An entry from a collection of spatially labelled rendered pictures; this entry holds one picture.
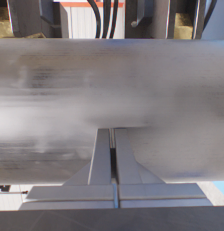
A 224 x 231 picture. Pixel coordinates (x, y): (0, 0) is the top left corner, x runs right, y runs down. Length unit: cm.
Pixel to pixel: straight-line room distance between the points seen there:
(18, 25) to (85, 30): 218
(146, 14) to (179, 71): 52
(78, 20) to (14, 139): 257
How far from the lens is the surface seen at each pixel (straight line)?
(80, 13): 272
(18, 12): 54
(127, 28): 81
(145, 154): 18
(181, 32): 52
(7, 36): 55
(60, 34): 82
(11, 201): 405
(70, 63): 18
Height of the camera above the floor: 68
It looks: 2 degrees down
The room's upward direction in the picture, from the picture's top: 90 degrees counter-clockwise
